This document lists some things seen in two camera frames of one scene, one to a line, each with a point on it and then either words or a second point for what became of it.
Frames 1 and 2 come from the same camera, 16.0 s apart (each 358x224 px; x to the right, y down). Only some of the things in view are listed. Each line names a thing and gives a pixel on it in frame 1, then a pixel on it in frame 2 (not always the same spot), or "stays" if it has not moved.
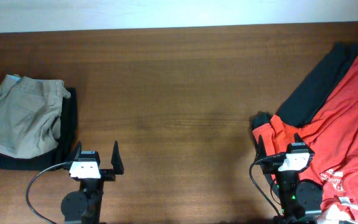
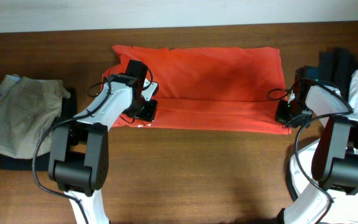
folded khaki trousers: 22,121 stays
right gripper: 272,164 to 280,117
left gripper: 110,174 to 146,112
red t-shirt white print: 343,135 to 212,89
